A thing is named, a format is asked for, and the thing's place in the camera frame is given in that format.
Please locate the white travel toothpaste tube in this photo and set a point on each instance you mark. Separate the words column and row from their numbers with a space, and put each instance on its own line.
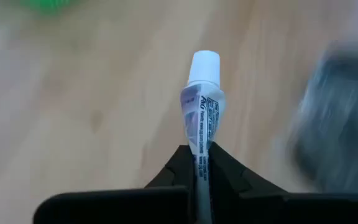
column 204, row 71

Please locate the green plastic basket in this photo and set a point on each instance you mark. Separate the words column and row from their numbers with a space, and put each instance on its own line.
column 47, row 4

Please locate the clear plastic bagged comb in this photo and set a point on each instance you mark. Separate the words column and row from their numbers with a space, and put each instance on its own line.
column 337, row 124

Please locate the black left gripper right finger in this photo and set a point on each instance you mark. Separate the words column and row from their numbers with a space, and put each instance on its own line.
column 275, row 208

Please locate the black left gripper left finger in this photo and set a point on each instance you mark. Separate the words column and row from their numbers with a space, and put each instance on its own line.
column 120, row 207

